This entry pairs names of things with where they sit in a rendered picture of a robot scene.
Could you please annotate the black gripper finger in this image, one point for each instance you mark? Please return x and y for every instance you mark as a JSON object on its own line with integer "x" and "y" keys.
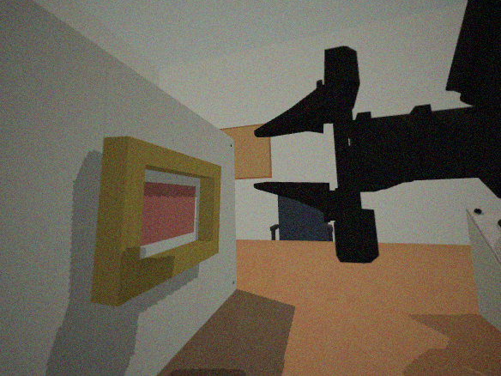
{"x": 306, "y": 115}
{"x": 314, "y": 194}

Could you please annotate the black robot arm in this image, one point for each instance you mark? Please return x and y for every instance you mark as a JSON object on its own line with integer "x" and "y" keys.
{"x": 475, "y": 72}

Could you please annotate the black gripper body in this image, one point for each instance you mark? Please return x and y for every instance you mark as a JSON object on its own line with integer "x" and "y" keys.
{"x": 414, "y": 146}

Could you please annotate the grey wall panel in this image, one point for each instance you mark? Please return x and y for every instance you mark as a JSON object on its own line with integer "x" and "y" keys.
{"x": 60, "y": 95}

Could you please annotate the olive-gold picture frame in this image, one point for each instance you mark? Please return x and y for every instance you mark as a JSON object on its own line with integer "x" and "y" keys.
{"x": 158, "y": 215}

